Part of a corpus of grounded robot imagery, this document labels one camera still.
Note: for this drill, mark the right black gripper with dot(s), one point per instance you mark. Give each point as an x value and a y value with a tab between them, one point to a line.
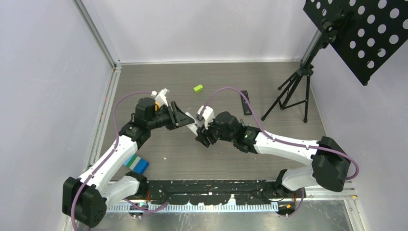
202	137

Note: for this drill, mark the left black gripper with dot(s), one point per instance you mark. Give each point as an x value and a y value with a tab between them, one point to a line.
183	119

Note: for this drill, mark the white remote control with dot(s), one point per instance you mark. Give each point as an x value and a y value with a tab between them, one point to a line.
192	126

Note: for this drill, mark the black remote control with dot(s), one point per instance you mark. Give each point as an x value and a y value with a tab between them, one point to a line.
245	98

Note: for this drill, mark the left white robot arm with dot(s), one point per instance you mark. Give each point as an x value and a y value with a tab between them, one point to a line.
87	198

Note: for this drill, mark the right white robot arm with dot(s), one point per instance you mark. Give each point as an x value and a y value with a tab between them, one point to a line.
323	165

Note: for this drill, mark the green block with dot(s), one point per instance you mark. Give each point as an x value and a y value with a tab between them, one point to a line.
198	88

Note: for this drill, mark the blue green toy brick stack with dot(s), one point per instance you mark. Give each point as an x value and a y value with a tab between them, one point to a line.
136	164

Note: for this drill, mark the black tripod stand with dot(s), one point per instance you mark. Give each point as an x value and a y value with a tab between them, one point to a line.
305	71

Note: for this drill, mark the black perforated panel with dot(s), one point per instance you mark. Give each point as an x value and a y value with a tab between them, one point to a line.
364	33

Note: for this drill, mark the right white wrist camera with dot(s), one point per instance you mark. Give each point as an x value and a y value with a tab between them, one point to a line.
206	115

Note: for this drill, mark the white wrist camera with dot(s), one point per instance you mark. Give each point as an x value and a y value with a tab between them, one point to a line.
160	98
206	115

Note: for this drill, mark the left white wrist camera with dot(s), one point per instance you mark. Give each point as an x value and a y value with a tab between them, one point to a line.
160	98

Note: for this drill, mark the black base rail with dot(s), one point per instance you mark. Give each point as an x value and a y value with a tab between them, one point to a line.
214	192

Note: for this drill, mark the aluminium frame post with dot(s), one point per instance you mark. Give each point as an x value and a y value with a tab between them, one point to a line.
88	13

